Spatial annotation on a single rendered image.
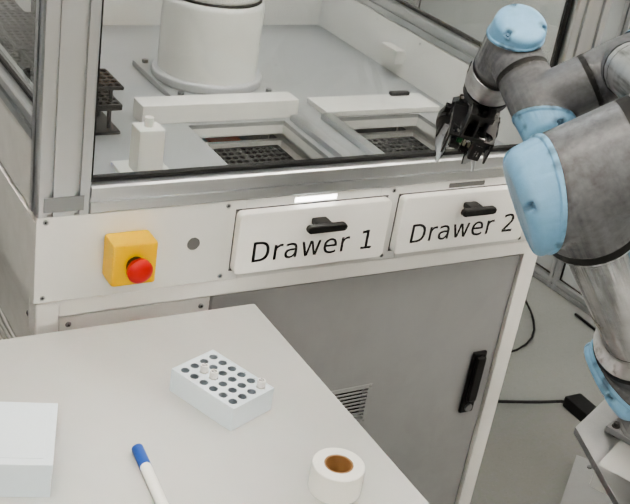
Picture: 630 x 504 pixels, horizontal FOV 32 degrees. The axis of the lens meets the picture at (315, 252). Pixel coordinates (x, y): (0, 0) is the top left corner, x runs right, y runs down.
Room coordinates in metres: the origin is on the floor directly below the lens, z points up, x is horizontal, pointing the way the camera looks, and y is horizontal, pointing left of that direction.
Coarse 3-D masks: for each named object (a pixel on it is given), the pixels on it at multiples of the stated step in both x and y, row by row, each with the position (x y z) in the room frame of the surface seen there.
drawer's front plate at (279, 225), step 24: (240, 216) 1.58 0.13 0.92; (264, 216) 1.59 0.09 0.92; (288, 216) 1.62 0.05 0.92; (312, 216) 1.64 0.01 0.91; (336, 216) 1.67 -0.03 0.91; (360, 216) 1.70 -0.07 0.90; (384, 216) 1.72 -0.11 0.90; (240, 240) 1.57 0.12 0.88; (264, 240) 1.60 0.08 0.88; (288, 240) 1.62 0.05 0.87; (312, 240) 1.65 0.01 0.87; (336, 240) 1.67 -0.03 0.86; (360, 240) 1.70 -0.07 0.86; (384, 240) 1.73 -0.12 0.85; (240, 264) 1.58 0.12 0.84; (264, 264) 1.60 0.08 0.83; (288, 264) 1.63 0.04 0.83; (312, 264) 1.65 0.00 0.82
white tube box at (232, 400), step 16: (208, 352) 1.36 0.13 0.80; (176, 368) 1.31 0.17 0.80; (192, 368) 1.31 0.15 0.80; (224, 368) 1.33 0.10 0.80; (240, 368) 1.33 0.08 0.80; (176, 384) 1.30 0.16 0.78; (192, 384) 1.28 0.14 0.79; (208, 384) 1.28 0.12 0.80; (224, 384) 1.29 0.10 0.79; (240, 384) 1.30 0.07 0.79; (256, 384) 1.30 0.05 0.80; (192, 400) 1.28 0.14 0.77; (208, 400) 1.26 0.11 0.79; (224, 400) 1.25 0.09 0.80; (240, 400) 1.26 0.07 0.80; (256, 400) 1.27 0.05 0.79; (208, 416) 1.26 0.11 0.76; (224, 416) 1.24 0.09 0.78; (240, 416) 1.25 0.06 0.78; (256, 416) 1.27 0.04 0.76
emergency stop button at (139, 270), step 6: (132, 264) 1.42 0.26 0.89; (138, 264) 1.42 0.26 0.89; (144, 264) 1.43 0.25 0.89; (150, 264) 1.44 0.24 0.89; (126, 270) 1.42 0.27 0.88; (132, 270) 1.42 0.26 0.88; (138, 270) 1.42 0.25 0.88; (144, 270) 1.43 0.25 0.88; (150, 270) 1.43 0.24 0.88; (132, 276) 1.42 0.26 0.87; (138, 276) 1.42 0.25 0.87; (144, 276) 1.43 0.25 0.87; (150, 276) 1.44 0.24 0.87; (138, 282) 1.42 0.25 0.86
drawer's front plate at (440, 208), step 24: (432, 192) 1.79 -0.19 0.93; (456, 192) 1.81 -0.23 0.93; (480, 192) 1.83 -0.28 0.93; (504, 192) 1.87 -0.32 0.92; (408, 216) 1.75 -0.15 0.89; (432, 216) 1.78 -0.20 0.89; (456, 216) 1.81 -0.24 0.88; (480, 216) 1.84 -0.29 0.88; (504, 216) 1.87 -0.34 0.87; (408, 240) 1.76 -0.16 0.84; (432, 240) 1.79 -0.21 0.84; (456, 240) 1.82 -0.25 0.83; (480, 240) 1.85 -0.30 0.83; (504, 240) 1.88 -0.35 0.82
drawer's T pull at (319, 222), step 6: (312, 222) 1.64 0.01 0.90; (318, 222) 1.63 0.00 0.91; (324, 222) 1.63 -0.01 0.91; (330, 222) 1.64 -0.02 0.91; (336, 222) 1.64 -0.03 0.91; (342, 222) 1.64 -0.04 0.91; (306, 228) 1.61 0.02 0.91; (312, 228) 1.60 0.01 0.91; (318, 228) 1.61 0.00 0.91; (324, 228) 1.62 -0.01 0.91; (330, 228) 1.62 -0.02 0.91; (336, 228) 1.63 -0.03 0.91; (342, 228) 1.64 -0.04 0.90
